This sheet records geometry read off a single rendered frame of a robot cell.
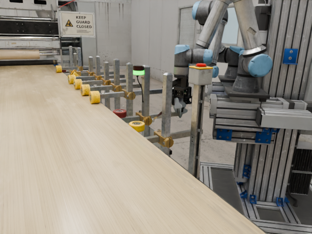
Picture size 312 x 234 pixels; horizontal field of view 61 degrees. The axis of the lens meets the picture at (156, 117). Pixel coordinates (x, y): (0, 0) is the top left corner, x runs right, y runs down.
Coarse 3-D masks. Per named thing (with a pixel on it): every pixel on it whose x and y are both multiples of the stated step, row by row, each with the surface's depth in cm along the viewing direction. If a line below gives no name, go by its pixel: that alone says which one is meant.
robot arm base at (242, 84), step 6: (240, 78) 150; (246, 78) 148; (252, 78) 148; (234, 84) 154; (240, 84) 151; (246, 84) 148; (252, 84) 148; (258, 84) 150; (234, 90) 153; (240, 90) 150; (246, 90) 148; (252, 90) 148; (258, 90) 150
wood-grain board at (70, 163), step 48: (0, 96) 185; (48, 96) 189; (0, 144) 107; (48, 144) 108; (96, 144) 109; (144, 144) 110; (0, 192) 75; (48, 192) 76; (96, 192) 76; (144, 192) 77; (192, 192) 78
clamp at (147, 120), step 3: (138, 114) 163; (141, 114) 162; (141, 117) 160; (144, 117) 157; (147, 117) 156; (150, 117) 159; (141, 120) 160; (144, 120) 156; (147, 120) 156; (150, 120) 157; (147, 123) 157; (150, 123) 158
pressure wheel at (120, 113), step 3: (114, 111) 153; (117, 111) 155; (120, 111) 155; (123, 111) 154; (126, 111) 156; (117, 114) 152; (120, 114) 152; (123, 114) 153; (126, 114) 156; (120, 117) 153; (123, 117) 154
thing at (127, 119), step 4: (172, 112) 172; (132, 116) 161; (136, 116) 162; (152, 116) 166; (160, 116) 168; (172, 116) 173; (124, 120) 157; (128, 120) 158; (132, 120) 160; (136, 120) 161
